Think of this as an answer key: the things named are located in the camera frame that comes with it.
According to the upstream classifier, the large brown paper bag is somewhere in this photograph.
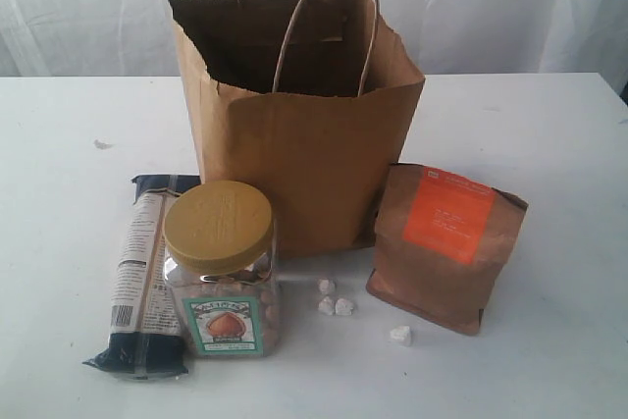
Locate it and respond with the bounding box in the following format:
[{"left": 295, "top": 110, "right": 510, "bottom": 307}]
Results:
[{"left": 169, "top": 0, "right": 425, "bottom": 257}]

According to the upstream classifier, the nut jar with yellow lid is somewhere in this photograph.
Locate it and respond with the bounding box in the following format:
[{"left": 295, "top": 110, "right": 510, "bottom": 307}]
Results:
[{"left": 163, "top": 181, "right": 280, "bottom": 358}]

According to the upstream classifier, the brown pouch with orange label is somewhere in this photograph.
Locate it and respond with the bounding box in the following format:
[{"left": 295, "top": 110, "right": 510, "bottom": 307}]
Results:
[{"left": 366, "top": 164, "right": 528, "bottom": 336}]

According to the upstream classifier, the white crumpled pellet upper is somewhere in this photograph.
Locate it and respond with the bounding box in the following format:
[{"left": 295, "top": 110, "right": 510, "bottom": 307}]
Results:
[{"left": 317, "top": 279, "right": 336, "bottom": 295}]

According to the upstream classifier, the white crumpled pellet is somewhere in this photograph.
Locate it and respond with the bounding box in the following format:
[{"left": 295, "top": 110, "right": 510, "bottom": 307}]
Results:
[
  {"left": 389, "top": 325, "right": 412, "bottom": 346},
  {"left": 317, "top": 279, "right": 336, "bottom": 295},
  {"left": 335, "top": 297, "right": 355, "bottom": 316},
  {"left": 317, "top": 296, "right": 335, "bottom": 316}
]

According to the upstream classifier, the white crumpled pellet lower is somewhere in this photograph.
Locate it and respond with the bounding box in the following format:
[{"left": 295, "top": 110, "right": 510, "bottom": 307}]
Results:
[{"left": 317, "top": 296, "right": 335, "bottom": 316}]

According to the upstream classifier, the white crumpled pellet middle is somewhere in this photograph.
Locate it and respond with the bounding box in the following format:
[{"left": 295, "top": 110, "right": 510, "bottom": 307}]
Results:
[{"left": 335, "top": 297, "right": 355, "bottom": 316}]

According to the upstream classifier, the white crumpled pellet right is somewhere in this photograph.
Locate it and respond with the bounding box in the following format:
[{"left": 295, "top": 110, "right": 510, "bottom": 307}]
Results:
[{"left": 389, "top": 325, "right": 412, "bottom": 346}]

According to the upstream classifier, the white paper scrap on table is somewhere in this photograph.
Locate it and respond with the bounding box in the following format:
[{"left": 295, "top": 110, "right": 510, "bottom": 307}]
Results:
[{"left": 93, "top": 139, "right": 113, "bottom": 150}]

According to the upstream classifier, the dark noodle packet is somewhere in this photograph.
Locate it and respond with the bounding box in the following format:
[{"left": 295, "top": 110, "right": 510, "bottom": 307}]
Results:
[{"left": 83, "top": 175, "right": 200, "bottom": 381}]

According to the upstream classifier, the white backdrop curtain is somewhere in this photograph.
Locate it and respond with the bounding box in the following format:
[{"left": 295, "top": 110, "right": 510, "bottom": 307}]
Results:
[{"left": 1, "top": 0, "right": 627, "bottom": 88}]

